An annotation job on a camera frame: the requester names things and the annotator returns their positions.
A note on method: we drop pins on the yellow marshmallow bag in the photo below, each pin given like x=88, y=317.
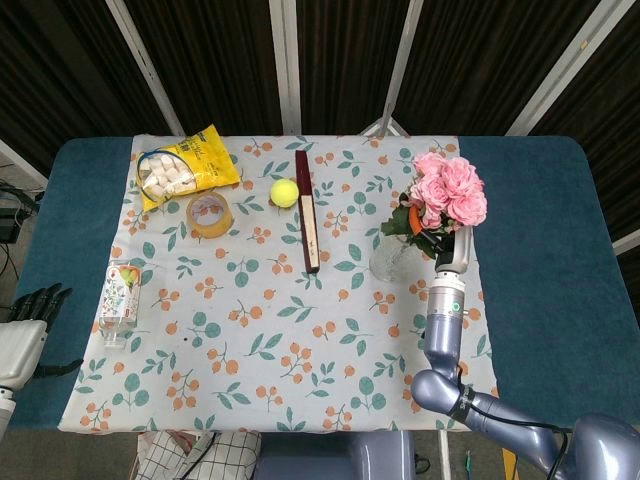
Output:
x=205, y=160

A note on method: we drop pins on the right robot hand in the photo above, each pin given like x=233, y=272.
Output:
x=457, y=255

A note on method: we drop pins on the checkered white fabric bag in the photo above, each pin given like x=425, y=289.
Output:
x=200, y=457

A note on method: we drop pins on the clear packing tape roll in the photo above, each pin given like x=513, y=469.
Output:
x=210, y=230

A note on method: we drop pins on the black electronic device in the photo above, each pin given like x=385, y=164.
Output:
x=15, y=215

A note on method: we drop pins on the teal table cover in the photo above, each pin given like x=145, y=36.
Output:
x=540, y=250

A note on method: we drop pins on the white partition post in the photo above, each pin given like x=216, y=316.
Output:
x=559, y=65
x=20, y=162
x=285, y=65
x=402, y=60
x=627, y=243
x=145, y=65

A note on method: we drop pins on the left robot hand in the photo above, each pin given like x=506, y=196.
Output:
x=22, y=345

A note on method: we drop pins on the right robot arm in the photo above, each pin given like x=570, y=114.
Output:
x=445, y=340

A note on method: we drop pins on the long dark red box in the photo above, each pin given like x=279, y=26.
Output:
x=310, y=225

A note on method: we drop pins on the textured clear glass vase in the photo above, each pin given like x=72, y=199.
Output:
x=395, y=262

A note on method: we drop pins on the clear bottle with printed label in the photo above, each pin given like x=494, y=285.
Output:
x=120, y=300

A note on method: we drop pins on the yellow tennis ball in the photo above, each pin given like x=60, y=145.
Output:
x=284, y=193

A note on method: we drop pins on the pink rose bouquet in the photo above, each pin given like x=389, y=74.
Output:
x=460, y=190

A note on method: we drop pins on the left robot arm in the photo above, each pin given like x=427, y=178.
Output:
x=5, y=407

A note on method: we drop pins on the blue-grey robot torso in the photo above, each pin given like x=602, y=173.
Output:
x=335, y=457

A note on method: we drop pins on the floral print tablecloth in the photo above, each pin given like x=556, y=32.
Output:
x=260, y=300

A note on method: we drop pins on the white table leg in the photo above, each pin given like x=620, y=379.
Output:
x=444, y=457

